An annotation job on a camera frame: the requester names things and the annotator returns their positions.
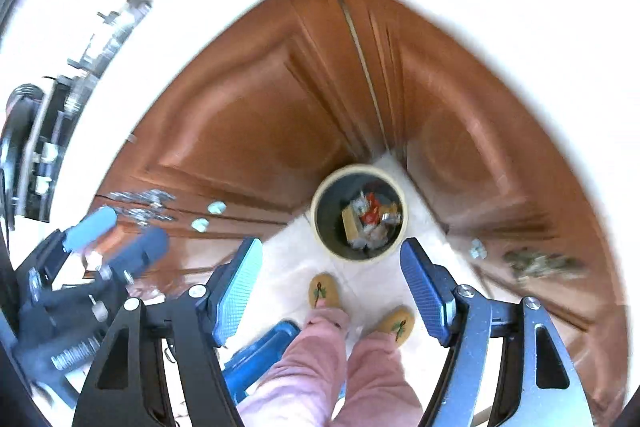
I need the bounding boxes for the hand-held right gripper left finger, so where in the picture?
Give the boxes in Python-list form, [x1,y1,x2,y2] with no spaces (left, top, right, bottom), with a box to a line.
[71,237,264,427]

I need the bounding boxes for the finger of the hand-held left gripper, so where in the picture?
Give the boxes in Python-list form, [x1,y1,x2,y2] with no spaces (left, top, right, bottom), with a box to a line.
[86,227,169,281]
[22,206,119,279]

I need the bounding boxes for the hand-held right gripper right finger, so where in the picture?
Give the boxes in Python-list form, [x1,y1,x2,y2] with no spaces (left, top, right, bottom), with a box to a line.
[399,237,594,427]

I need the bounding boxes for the red snack packet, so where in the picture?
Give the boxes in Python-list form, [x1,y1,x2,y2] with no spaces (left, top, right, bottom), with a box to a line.
[362,194,386,225]

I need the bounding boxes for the long yellow box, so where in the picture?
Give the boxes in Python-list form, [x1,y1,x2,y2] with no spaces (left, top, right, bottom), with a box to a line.
[341,202,364,240]

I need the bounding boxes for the round beige waste bin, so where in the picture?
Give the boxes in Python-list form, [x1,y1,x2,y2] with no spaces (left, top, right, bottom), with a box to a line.
[310,164,408,264]

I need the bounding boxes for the wooden cabinet door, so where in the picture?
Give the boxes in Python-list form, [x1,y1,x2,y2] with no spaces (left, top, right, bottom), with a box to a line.
[445,227,628,410]
[82,197,281,293]
[95,0,386,228]
[330,0,601,238]

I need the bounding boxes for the yellow embroidered slipper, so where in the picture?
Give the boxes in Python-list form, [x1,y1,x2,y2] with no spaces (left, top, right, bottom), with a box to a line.
[308,273,343,309]
[375,305,416,348]

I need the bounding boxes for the blue plastic object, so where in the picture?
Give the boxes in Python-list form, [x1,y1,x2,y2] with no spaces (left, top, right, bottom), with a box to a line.
[220,319,302,403]

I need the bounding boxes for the black glass gas stove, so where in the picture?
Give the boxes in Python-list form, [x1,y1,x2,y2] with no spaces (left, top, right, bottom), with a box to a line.
[17,0,153,224]

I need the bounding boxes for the person's left leg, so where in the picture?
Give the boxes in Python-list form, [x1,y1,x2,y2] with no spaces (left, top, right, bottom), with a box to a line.
[235,304,351,427]

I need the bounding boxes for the person's leg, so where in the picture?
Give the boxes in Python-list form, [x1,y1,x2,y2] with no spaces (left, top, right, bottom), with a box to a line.
[332,332,426,427]
[235,304,351,427]

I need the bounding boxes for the person's right leg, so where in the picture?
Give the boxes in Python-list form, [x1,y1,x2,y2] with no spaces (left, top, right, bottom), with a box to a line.
[332,332,426,427]

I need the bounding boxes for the ornate metal cabinet handle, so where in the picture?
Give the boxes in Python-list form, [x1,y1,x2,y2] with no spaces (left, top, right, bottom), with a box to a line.
[120,208,179,224]
[107,189,177,206]
[502,247,586,280]

